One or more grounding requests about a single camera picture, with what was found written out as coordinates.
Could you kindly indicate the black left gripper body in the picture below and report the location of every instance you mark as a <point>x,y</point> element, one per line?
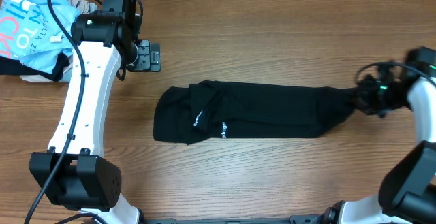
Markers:
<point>146,56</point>

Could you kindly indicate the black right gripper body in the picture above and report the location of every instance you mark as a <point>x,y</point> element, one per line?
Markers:
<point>363,97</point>

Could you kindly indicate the black t-shirt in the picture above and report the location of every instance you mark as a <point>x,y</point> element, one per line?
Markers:
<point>213,109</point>

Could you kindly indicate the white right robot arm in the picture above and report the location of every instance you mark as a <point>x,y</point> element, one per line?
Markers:
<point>406,194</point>

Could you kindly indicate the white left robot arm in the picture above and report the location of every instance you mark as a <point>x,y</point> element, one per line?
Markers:
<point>73,172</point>

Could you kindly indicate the beige garment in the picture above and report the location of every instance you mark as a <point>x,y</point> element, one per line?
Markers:
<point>66,11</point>

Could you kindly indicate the black garment in pile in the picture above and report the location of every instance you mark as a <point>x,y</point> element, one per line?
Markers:
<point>15,68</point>

